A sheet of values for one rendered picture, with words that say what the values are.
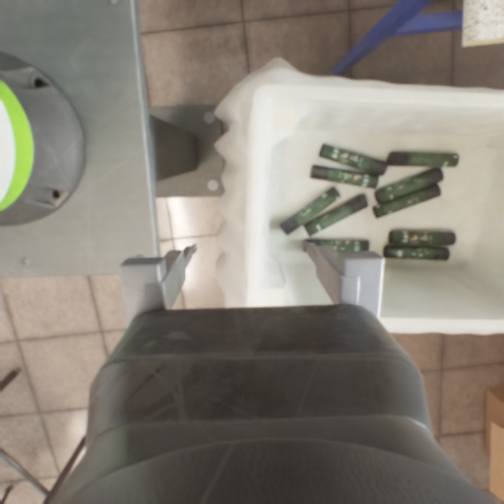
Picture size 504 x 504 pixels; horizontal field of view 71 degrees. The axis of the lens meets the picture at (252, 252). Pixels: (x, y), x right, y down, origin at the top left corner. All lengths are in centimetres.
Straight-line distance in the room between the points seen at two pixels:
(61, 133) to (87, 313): 120
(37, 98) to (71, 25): 7
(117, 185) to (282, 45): 102
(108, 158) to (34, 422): 160
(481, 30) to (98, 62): 48
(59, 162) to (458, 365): 162
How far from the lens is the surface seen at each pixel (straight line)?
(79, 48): 38
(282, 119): 60
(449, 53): 147
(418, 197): 88
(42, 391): 176
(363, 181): 83
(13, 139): 29
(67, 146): 35
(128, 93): 36
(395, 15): 85
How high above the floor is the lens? 126
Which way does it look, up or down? 75 degrees down
